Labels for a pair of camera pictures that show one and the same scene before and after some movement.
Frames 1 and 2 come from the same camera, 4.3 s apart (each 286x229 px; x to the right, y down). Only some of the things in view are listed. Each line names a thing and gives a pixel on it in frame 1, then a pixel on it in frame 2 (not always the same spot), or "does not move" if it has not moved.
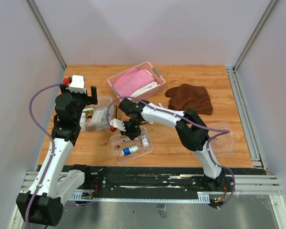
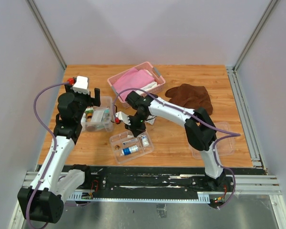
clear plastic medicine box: (97, 118) does not move
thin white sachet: (124, 140) to (130, 141)
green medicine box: (89, 111) does not move
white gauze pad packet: (97, 116) does not move
